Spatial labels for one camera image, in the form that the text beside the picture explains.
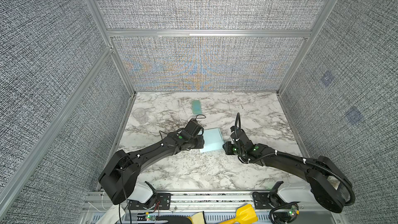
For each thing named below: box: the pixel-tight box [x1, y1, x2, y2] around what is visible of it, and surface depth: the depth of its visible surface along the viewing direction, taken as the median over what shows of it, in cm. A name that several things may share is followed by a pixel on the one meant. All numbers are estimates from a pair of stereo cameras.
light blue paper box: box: [199, 127, 225, 153], surface depth 93 cm
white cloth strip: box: [94, 204, 126, 224], surface depth 70 cm
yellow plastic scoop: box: [219, 203, 259, 224], surface depth 71 cm
